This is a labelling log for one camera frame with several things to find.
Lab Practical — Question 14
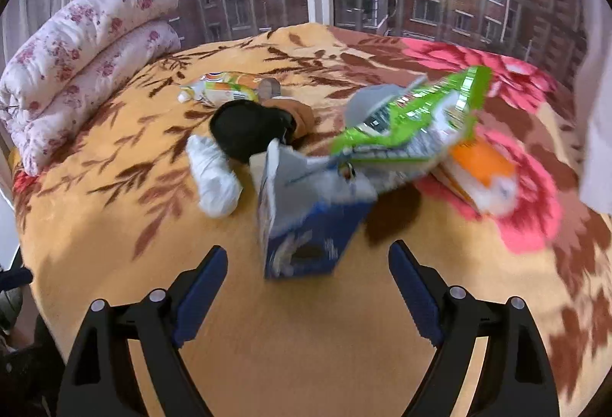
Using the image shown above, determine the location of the folded floral quilt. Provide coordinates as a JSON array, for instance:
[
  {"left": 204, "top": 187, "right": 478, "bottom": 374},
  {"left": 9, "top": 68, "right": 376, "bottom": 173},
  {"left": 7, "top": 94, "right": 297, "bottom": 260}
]
[{"left": 0, "top": 0, "right": 182, "bottom": 176}]

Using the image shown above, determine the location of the brown cloth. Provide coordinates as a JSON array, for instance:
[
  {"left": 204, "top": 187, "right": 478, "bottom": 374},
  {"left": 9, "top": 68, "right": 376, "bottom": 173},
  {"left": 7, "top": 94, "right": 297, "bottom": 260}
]
[{"left": 260, "top": 97, "right": 315, "bottom": 139}]

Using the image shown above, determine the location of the white curtain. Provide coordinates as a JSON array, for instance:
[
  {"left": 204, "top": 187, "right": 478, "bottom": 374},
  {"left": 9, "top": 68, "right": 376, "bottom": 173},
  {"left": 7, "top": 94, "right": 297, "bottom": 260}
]
[{"left": 573, "top": 0, "right": 612, "bottom": 219}]

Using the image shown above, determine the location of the orange green snack bag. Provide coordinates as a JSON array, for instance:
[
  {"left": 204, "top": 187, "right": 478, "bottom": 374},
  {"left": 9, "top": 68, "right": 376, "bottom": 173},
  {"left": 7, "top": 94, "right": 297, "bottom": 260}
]
[{"left": 178, "top": 70, "right": 261, "bottom": 108}]

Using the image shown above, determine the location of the orange white packet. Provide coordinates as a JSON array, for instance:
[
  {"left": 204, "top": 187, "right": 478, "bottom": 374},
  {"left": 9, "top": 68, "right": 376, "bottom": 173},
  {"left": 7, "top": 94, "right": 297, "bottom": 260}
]
[{"left": 430, "top": 137, "right": 520, "bottom": 219}]

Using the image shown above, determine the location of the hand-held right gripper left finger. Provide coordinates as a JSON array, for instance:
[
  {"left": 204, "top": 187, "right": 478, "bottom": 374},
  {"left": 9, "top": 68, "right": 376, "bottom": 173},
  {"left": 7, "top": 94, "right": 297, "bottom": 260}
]
[{"left": 56, "top": 245, "right": 229, "bottom": 417}]

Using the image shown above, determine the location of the blue white carton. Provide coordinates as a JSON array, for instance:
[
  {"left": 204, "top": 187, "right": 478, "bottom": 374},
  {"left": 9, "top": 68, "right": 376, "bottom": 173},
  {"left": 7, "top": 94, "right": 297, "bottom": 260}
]
[{"left": 249, "top": 139, "right": 378, "bottom": 280}]

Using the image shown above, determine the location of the black cloth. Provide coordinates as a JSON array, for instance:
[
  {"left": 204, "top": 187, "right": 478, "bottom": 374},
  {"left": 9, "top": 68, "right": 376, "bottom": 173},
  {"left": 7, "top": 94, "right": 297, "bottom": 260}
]
[{"left": 210, "top": 101, "right": 298, "bottom": 164}]

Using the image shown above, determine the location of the white crumpled plastic bag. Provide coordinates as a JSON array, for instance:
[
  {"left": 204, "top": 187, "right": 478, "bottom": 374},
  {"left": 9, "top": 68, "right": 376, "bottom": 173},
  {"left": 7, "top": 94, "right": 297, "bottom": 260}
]
[{"left": 186, "top": 135, "right": 243, "bottom": 218}]

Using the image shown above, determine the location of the grey paper piece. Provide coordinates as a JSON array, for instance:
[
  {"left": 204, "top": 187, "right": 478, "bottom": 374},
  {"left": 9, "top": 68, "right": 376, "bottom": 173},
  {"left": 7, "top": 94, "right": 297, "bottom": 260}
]
[{"left": 345, "top": 84, "right": 403, "bottom": 127}]

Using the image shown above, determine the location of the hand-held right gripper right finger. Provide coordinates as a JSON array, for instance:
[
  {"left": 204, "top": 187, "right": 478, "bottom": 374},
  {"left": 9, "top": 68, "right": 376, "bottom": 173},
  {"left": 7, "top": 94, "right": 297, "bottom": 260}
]
[{"left": 388, "top": 240, "right": 560, "bottom": 417}]

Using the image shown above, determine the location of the floral plush blanket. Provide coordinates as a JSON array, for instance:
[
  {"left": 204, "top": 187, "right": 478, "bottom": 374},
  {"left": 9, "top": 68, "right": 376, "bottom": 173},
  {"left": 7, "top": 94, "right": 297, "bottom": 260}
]
[{"left": 10, "top": 22, "right": 612, "bottom": 417}]

